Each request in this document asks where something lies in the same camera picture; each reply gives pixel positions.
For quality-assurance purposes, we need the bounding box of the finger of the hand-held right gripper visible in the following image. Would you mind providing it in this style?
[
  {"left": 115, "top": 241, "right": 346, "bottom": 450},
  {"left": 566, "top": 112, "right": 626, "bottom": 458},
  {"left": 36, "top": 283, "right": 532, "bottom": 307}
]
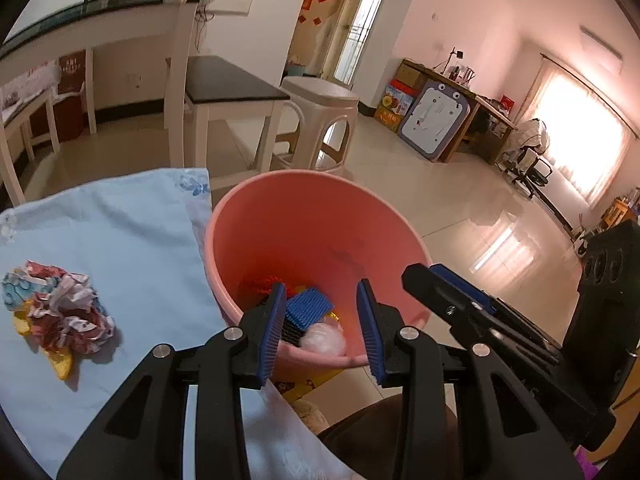
[
  {"left": 402, "top": 264, "right": 558, "bottom": 366},
  {"left": 431, "top": 263, "right": 561, "bottom": 356}
]

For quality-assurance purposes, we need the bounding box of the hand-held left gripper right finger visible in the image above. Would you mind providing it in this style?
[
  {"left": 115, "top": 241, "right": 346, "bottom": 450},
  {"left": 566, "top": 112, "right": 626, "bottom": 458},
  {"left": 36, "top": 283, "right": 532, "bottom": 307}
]
[{"left": 356, "top": 279, "right": 585, "bottom": 480}]

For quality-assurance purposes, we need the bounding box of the pink plastic bucket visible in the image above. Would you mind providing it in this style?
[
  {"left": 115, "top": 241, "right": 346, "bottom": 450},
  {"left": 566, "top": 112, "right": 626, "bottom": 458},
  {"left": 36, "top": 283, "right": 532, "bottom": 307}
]
[{"left": 205, "top": 170, "right": 433, "bottom": 381}]

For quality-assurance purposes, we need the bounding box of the curtain rod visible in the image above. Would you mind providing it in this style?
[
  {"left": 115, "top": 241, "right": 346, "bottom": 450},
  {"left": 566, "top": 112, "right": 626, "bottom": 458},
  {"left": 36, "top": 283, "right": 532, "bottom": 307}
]
[{"left": 540, "top": 52, "right": 640, "bottom": 138}]

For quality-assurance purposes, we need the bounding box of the white bench with papers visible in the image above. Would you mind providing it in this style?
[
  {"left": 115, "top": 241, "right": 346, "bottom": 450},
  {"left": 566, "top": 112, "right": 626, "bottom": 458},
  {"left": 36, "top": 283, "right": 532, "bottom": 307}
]
[{"left": 0, "top": 95, "right": 61, "bottom": 161}]

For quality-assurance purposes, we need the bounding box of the office chair with clothes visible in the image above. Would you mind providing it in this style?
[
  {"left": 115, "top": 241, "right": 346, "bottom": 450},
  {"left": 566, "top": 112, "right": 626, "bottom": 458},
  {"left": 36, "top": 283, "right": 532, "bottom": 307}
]
[{"left": 502, "top": 119, "right": 555, "bottom": 198}]

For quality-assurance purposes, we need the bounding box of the red waste bin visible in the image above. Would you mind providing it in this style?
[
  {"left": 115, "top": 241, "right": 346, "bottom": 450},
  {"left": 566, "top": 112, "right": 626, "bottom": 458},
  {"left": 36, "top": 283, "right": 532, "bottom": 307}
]
[{"left": 52, "top": 95, "right": 83, "bottom": 141}]

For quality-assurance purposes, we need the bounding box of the black foam net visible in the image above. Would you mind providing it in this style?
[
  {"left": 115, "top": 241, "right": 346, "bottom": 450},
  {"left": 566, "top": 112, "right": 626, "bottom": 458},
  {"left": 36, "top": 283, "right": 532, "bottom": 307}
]
[{"left": 260, "top": 297, "right": 307, "bottom": 348}]

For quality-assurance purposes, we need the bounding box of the white glazed door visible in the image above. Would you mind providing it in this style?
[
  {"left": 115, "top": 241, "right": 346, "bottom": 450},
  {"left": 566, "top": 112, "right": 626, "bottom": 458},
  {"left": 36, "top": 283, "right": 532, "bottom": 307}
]
[{"left": 332, "top": 0, "right": 396, "bottom": 86}]

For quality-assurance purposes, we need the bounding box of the grey monster drawing board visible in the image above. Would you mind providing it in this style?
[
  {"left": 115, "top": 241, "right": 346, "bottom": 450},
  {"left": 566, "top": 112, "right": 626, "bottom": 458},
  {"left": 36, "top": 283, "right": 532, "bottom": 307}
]
[{"left": 398, "top": 80, "right": 472, "bottom": 162}]

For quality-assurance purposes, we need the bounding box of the white bench dark top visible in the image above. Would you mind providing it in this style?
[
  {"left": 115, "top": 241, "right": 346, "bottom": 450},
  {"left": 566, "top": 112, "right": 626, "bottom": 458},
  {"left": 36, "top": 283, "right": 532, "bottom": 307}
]
[{"left": 165, "top": 55, "right": 291, "bottom": 186}]

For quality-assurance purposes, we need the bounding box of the clear plastic container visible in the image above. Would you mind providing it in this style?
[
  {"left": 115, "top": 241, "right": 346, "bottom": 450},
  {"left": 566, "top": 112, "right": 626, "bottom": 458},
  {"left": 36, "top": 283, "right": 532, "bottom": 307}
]
[{"left": 0, "top": 62, "right": 60, "bottom": 106}]

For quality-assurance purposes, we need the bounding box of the plain cardboard box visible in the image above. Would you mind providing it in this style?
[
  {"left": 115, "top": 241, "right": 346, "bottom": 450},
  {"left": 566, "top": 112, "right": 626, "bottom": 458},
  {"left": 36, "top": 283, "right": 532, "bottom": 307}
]
[{"left": 397, "top": 65, "right": 426, "bottom": 88}]

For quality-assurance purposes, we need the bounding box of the white glass-top dining table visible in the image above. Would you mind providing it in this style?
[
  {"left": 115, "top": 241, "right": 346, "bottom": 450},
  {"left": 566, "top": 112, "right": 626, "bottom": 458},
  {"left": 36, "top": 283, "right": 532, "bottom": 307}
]
[{"left": 0, "top": 0, "right": 233, "bottom": 206}]

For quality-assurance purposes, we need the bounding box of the white plastic bag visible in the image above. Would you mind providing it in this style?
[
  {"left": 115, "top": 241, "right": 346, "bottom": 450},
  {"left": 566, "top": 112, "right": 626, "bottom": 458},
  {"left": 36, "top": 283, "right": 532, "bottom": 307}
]
[{"left": 300, "top": 322, "right": 347, "bottom": 356}]

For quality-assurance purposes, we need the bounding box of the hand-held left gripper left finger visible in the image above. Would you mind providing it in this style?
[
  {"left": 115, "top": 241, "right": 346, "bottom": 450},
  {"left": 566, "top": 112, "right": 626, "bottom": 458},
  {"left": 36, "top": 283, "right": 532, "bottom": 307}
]
[{"left": 56, "top": 282, "right": 288, "bottom": 480}]

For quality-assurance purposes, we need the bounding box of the blue foam net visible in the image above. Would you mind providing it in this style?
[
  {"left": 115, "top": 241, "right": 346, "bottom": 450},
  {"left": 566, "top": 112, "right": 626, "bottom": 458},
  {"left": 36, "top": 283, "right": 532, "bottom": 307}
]
[{"left": 285, "top": 287, "right": 335, "bottom": 331}]

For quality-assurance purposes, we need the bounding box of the wooden desk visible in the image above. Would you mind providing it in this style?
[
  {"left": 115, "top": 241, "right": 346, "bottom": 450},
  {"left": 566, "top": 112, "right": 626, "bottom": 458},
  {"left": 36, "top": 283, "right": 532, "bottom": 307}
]
[{"left": 400, "top": 58, "right": 518, "bottom": 163}]

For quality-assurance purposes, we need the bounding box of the printed paper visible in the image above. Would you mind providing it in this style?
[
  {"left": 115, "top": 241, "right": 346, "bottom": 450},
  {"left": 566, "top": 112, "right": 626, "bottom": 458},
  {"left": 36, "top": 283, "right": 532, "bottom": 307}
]
[{"left": 1, "top": 260, "right": 116, "bottom": 356}]

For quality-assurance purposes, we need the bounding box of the white air conditioner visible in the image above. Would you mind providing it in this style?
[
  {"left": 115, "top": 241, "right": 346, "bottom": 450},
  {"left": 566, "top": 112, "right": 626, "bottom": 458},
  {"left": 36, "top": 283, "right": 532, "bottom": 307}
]
[{"left": 580, "top": 25, "right": 623, "bottom": 61}]

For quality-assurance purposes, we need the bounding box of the bright window curtain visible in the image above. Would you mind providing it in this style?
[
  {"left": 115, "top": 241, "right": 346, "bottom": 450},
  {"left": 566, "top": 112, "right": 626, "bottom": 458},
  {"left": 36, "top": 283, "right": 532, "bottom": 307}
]
[{"left": 525, "top": 67, "right": 636, "bottom": 206}]

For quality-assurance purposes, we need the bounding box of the beige plastic stool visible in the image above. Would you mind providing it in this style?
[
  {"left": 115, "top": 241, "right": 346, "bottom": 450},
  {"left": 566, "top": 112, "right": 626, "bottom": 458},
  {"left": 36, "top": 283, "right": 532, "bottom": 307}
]
[{"left": 272, "top": 76, "right": 360, "bottom": 177}]

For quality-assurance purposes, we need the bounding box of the yellow printed cardboard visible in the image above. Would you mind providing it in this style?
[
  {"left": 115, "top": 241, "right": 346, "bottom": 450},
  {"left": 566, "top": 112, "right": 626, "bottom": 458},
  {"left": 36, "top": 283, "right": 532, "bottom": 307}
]
[{"left": 272, "top": 367, "right": 346, "bottom": 403}]

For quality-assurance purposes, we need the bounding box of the printed fruit box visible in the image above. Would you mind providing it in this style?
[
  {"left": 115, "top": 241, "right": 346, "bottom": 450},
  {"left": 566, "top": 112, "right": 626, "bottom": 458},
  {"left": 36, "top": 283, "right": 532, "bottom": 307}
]
[{"left": 374, "top": 80, "right": 417, "bottom": 131}]

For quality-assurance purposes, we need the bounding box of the red foam net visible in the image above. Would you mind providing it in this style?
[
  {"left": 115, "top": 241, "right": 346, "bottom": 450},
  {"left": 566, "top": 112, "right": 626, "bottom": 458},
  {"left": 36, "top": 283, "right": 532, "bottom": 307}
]
[{"left": 240, "top": 275, "right": 281, "bottom": 297}]

